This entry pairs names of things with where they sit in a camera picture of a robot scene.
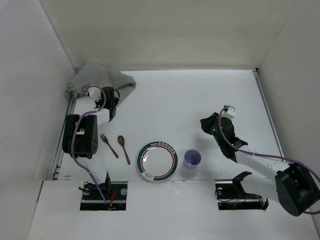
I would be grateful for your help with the right aluminium table rail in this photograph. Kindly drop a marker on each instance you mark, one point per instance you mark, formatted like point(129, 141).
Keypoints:
point(264, 100)

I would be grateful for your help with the brown wooden spoon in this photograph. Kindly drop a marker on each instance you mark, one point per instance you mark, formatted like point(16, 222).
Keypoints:
point(121, 141)

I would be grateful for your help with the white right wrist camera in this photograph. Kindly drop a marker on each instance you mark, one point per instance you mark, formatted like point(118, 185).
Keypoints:
point(230, 111)

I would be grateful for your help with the left aluminium table rail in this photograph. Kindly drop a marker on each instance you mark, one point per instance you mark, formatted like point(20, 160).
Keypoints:
point(58, 156)

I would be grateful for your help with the aluminium table rail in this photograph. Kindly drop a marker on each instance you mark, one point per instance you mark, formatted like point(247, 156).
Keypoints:
point(264, 100)
point(58, 156)

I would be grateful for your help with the brown wooden fork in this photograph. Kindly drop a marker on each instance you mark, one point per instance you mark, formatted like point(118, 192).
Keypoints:
point(105, 140)

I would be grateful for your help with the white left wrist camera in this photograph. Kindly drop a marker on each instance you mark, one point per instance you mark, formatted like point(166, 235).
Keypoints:
point(94, 93)

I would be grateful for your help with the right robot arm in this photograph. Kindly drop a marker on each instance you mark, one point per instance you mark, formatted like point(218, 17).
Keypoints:
point(288, 182)

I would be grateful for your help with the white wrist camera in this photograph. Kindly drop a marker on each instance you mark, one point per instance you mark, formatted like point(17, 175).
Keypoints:
point(230, 111)
point(94, 93)

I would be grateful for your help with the purple cup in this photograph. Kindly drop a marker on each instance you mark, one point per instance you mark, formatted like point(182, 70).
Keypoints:
point(192, 159)

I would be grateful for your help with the white plate green red rim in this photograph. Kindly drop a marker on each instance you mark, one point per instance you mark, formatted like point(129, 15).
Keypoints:
point(157, 161)

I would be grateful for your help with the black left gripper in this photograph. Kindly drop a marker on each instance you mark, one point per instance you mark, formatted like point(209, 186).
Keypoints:
point(111, 107)

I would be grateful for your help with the grey cloth placemat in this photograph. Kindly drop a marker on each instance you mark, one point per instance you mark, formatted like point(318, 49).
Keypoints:
point(99, 76)

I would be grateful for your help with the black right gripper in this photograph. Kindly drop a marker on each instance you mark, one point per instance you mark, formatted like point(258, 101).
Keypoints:
point(208, 122)

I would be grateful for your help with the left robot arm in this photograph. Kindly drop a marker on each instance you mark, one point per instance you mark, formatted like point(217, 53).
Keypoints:
point(80, 136)

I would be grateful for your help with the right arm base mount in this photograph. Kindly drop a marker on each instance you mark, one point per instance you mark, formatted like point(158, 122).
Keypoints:
point(231, 196)

